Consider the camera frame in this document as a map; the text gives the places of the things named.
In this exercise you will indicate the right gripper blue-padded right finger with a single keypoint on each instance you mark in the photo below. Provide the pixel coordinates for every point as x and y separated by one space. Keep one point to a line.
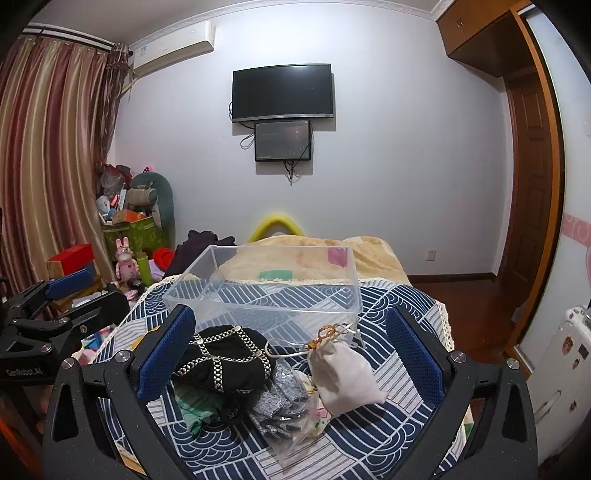
502 444

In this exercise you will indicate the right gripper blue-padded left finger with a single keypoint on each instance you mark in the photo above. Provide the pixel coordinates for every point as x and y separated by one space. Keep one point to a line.
77 443

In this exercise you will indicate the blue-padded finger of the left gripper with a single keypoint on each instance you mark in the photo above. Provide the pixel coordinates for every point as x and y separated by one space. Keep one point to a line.
69 282
104 310

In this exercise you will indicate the green knitted cloth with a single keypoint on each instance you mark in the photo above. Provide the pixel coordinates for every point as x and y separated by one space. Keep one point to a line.
197 407

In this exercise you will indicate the black pouch with chain strap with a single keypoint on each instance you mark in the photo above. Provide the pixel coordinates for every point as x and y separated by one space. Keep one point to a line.
225 359

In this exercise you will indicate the grey patterned item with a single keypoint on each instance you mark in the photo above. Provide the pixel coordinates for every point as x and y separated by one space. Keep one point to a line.
279 409

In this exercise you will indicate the white drawstring cloth pouch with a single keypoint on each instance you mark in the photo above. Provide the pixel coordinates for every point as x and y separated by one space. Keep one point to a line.
344 378

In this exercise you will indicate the clear plastic storage bin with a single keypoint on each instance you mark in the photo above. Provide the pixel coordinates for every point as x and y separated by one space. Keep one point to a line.
276 306

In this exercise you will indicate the red box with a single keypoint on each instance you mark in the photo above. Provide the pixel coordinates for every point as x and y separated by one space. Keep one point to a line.
70 260

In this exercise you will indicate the white wardrobe sliding door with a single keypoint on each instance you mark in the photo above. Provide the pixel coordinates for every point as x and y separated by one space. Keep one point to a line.
556 345

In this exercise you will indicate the green bottle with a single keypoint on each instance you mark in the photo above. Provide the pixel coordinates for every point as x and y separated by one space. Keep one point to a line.
144 268

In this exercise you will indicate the pink bunny plush toy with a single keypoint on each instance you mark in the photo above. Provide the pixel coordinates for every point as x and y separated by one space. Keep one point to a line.
126 267

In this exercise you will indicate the blue white patterned tablecloth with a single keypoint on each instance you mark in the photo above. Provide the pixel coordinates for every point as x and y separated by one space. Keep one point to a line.
362 444

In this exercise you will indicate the red plush item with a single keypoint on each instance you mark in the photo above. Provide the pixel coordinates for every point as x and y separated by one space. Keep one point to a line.
163 258

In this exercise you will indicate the green cardboard box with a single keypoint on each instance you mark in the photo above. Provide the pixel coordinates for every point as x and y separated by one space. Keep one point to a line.
143 236

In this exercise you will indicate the dark purple garment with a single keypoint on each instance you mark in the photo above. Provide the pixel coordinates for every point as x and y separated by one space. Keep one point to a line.
192 248

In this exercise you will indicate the grey green plush pillow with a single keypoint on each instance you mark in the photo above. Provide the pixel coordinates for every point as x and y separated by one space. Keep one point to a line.
151 193

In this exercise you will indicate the beige fleece blanket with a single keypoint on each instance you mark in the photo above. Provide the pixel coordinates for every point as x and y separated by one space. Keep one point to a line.
312 259

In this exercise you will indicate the yellow curved plush headrest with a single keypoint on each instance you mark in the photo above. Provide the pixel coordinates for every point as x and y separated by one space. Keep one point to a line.
275 223

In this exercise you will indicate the red gold striped curtain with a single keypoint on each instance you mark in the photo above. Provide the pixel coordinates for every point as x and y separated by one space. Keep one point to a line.
59 102

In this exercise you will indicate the brown wooden door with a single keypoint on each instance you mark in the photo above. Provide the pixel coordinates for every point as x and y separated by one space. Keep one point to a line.
536 196

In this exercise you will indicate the brown wooden overhead cabinet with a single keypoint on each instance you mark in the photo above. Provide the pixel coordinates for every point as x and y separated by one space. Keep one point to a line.
485 35

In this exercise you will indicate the white wall outlet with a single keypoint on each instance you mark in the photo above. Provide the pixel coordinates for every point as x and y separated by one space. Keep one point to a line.
430 254

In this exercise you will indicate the small wall-mounted black screen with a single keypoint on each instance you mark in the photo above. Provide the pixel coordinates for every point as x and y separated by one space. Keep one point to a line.
284 140

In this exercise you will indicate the white wall air conditioner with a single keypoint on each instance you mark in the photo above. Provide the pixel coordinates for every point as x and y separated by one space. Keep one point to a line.
156 53

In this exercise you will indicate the large wall-mounted black television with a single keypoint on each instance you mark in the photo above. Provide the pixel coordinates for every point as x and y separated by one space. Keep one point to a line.
283 91

